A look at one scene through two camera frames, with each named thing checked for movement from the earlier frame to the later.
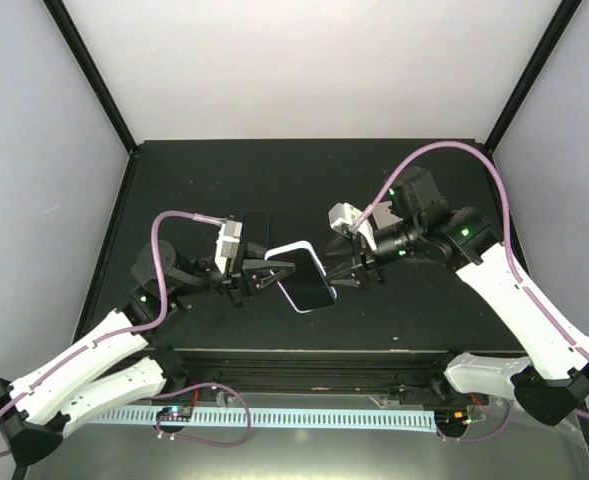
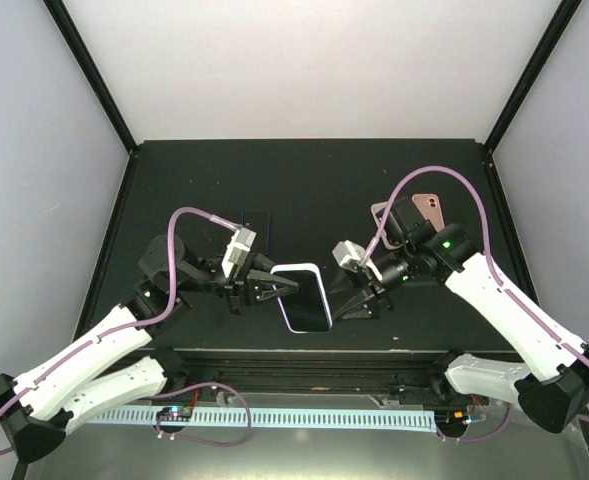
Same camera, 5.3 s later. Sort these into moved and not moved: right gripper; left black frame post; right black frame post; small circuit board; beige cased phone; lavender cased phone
Moved: right gripper; lavender cased phone
Not moved: left black frame post; small circuit board; right black frame post; beige cased phone
